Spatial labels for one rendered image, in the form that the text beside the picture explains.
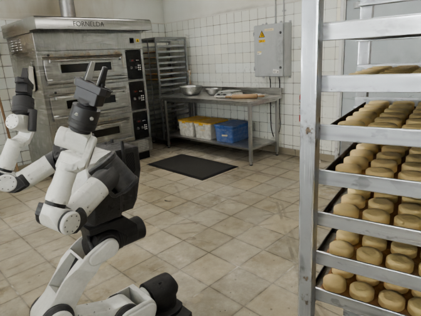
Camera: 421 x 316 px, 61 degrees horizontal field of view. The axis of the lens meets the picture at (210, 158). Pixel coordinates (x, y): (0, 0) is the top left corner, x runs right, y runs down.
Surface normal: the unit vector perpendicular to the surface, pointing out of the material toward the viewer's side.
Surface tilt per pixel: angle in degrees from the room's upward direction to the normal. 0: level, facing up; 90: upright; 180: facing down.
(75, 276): 110
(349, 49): 90
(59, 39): 90
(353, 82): 90
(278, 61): 90
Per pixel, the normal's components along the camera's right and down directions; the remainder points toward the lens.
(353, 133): -0.56, 0.26
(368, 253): -0.06, -0.96
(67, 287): 0.69, 0.16
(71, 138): 0.11, 0.30
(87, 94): -0.26, 0.15
